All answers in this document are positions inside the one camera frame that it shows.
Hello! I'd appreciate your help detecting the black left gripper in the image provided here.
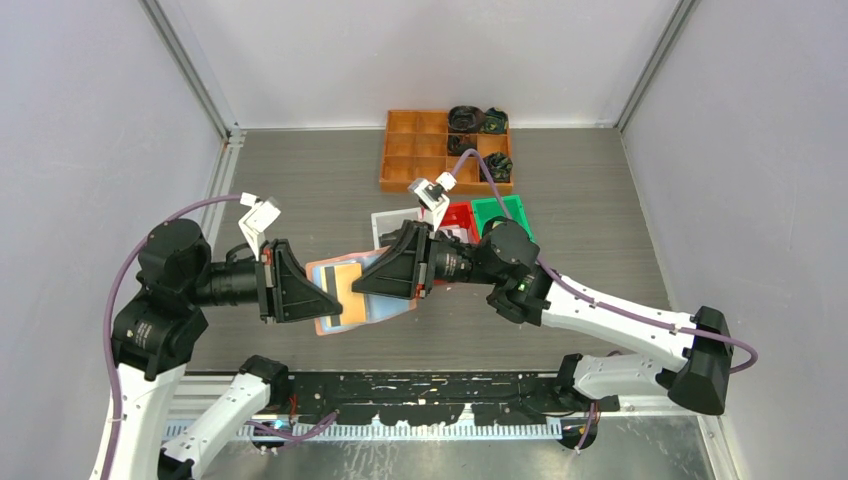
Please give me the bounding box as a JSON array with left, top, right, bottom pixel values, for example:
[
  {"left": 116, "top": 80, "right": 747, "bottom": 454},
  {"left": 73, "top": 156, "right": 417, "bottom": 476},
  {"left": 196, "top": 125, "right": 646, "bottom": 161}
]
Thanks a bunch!
[{"left": 187, "top": 235, "right": 344, "bottom": 319}]

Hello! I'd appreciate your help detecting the white plastic bin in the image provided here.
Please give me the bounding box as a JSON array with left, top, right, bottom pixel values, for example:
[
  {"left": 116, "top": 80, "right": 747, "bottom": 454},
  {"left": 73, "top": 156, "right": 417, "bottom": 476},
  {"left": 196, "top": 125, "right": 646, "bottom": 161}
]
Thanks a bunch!
[{"left": 370, "top": 207, "right": 422, "bottom": 249}]

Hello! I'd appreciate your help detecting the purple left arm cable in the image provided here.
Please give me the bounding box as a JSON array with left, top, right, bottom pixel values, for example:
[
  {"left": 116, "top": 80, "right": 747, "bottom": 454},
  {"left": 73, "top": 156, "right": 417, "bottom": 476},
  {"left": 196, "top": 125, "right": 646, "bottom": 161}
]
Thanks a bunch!
[{"left": 102, "top": 194, "right": 243, "bottom": 480}]

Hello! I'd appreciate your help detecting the orange card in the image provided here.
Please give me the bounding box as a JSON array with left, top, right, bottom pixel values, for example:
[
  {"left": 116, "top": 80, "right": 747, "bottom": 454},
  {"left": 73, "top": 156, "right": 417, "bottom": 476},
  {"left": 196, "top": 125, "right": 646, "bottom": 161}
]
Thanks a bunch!
[{"left": 323, "top": 263, "right": 367, "bottom": 331}]

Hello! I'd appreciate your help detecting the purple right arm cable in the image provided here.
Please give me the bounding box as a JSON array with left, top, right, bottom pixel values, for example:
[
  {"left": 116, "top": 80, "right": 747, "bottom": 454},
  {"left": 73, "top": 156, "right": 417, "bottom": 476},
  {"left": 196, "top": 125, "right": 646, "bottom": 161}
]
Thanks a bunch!
[{"left": 450, "top": 149, "right": 759, "bottom": 376}]

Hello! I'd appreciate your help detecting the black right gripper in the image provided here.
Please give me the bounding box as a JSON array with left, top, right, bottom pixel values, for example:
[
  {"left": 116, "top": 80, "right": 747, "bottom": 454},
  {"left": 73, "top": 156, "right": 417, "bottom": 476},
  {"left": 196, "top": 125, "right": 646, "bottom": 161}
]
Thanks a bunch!
[{"left": 351, "top": 219, "right": 503, "bottom": 299}]

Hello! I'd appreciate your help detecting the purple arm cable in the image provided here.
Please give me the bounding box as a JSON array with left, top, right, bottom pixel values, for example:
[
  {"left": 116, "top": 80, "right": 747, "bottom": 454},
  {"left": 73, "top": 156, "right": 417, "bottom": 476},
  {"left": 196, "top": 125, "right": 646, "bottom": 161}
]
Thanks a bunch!
[
  {"left": 102, "top": 194, "right": 243, "bottom": 480},
  {"left": 450, "top": 149, "right": 759, "bottom": 376}
]

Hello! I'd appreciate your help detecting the tan leather card holder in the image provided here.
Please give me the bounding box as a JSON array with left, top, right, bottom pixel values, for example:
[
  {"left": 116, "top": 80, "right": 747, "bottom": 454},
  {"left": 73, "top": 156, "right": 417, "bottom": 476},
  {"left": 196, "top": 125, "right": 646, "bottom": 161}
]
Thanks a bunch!
[{"left": 304, "top": 248, "right": 420, "bottom": 338}]

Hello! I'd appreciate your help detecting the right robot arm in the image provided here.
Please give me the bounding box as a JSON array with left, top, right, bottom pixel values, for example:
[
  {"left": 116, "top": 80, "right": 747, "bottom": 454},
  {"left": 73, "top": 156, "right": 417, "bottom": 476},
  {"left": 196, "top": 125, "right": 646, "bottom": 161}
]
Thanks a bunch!
[{"left": 352, "top": 216, "right": 734, "bottom": 416}]

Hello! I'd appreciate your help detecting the orange wooden compartment tray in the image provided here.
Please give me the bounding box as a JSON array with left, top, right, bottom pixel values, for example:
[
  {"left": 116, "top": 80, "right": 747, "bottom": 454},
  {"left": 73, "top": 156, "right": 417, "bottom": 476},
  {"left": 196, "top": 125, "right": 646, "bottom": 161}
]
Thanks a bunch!
[{"left": 378, "top": 110, "right": 513, "bottom": 193}]

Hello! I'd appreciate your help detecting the red plastic bin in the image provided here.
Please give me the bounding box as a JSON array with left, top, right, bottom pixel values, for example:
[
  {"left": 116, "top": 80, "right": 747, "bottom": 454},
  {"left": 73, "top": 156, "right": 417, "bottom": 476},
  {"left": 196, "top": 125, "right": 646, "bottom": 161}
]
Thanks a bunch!
[{"left": 438, "top": 202, "right": 480, "bottom": 244}]

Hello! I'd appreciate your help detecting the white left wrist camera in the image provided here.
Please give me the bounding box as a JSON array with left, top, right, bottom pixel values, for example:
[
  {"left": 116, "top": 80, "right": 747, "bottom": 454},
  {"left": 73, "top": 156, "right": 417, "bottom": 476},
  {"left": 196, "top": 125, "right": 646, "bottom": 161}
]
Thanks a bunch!
[{"left": 238, "top": 192, "right": 281, "bottom": 260}]

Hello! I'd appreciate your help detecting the dark rolled belt top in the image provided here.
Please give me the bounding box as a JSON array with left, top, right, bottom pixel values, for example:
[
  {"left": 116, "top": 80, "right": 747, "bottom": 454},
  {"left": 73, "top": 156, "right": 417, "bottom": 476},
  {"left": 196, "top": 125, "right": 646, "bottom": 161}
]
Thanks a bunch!
[{"left": 447, "top": 105, "right": 486, "bottom": 133}]

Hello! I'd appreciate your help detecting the green plastic bin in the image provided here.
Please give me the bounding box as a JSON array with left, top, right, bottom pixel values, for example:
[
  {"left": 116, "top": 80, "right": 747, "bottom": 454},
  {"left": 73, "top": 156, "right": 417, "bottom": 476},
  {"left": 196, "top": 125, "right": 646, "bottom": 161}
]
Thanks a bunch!
[{"left": 471, "top": 195, "right": 536, "bottom": 241}]

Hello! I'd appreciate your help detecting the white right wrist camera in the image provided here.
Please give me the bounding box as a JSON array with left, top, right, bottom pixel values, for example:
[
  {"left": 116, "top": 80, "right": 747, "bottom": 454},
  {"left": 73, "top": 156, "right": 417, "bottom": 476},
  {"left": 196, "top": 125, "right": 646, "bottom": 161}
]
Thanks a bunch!
[{"left": 407, "top": 171, "right": 457, "bottom": 231}]

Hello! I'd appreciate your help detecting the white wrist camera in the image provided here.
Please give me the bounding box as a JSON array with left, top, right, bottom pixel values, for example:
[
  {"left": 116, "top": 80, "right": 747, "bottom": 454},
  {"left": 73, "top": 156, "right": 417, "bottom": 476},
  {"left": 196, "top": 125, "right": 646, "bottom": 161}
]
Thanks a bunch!
[
  {"left": 238, "top": 192, "right": 281, "bottom": 260},
  {"left": 407, "top": 171, "right": 457, "bottom": 231}
]

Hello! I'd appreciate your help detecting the light blue card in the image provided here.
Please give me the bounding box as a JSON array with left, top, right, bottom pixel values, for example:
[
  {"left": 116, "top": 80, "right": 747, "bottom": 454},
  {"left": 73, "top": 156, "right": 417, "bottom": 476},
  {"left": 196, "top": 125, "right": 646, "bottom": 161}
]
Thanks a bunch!
[{"left": 311, "top": 256, "right": 417, "bottom": 333}]

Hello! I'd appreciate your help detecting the green patterned rolled tie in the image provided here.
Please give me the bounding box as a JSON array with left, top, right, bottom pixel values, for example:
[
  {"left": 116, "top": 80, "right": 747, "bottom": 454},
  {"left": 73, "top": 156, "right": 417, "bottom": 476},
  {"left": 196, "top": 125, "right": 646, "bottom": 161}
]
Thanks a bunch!
[{"left": 479, "top": 107, "right": 509, "bottom": 135}]

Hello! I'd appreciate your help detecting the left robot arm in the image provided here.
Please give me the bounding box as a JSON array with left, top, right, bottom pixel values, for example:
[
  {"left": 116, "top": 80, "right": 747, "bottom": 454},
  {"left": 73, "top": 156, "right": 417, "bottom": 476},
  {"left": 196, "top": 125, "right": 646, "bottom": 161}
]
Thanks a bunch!
[{"left": 92, "top": 219, "right": 342, "bottom": 479}]

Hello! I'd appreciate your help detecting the camouflage rolled tie lower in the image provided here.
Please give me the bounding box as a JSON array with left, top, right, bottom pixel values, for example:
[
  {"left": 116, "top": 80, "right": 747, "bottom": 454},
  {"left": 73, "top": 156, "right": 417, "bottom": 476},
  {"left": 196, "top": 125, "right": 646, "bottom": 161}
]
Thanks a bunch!
[{"left": 479, "top": 152, "right": 513, "bottom": 184}]

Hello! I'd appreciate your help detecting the dark rolled tie middle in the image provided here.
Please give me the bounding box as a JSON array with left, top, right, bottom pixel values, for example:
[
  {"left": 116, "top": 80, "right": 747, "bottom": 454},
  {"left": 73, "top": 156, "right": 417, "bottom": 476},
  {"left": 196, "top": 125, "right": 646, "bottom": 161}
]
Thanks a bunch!
[{"left": 446, "top": 134, "right": 477, "bottom": 157}]

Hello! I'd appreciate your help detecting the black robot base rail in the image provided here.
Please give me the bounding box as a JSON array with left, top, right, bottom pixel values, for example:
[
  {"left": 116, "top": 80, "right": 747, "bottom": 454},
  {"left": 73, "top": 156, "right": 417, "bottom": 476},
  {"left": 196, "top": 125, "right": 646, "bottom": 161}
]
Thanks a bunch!
[{"left": 247, "top": 371, "right": 621, "bottom": 448}]

